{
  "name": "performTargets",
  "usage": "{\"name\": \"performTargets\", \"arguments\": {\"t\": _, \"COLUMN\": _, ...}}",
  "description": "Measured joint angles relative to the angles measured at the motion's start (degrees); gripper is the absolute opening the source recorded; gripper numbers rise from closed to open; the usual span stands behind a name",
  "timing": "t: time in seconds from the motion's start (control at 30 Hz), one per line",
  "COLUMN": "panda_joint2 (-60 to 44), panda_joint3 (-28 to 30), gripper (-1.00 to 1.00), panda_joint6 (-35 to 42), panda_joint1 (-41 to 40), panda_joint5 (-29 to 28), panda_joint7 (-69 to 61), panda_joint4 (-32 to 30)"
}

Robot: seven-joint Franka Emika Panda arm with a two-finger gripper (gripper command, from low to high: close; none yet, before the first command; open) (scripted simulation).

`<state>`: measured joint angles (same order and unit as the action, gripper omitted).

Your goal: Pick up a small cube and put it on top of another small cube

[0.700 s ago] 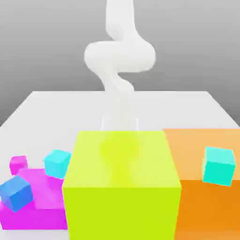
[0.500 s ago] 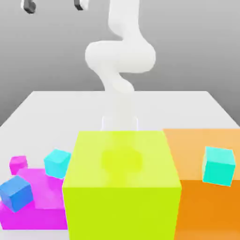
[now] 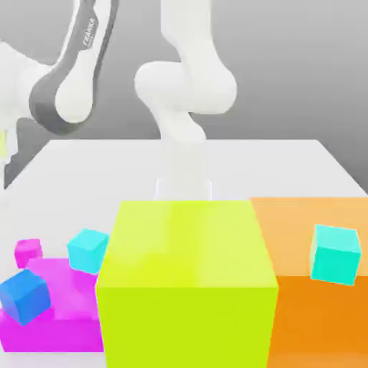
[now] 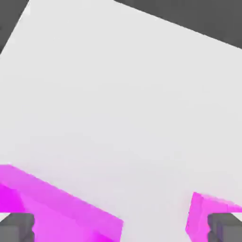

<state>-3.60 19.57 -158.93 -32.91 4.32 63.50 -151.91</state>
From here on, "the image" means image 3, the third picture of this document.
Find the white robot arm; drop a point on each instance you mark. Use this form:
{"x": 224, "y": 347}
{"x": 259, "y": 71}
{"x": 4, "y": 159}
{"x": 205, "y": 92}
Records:
{"x": 198, "y": 86}

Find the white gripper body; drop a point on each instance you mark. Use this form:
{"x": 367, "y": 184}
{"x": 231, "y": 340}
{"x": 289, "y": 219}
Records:
{"x": 8, "y": 143}

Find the small magenta cube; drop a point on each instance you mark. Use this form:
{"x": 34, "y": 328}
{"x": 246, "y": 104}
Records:
{"x": 27, "y": 251}

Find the small blue cube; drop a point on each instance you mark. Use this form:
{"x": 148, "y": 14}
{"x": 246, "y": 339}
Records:
{"x": 24, "y": 299}

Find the small cyan cube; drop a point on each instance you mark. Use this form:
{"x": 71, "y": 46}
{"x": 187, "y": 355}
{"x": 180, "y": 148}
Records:
{"x": 86, "y": 253}

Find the small turquoise cube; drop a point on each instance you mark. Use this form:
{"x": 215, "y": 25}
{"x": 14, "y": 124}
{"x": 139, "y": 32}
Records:
{"x": 335, "y": 261}

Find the large magenta box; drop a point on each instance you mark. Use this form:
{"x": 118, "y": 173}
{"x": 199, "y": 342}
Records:
{"x": 66, "y": 330}

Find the large lime box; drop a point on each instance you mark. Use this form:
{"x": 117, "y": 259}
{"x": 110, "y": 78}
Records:
{"x": 187, "y": 316}

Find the large orange box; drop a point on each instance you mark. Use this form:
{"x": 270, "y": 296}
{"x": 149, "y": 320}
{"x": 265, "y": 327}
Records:
{"x": 316, "y": 322}

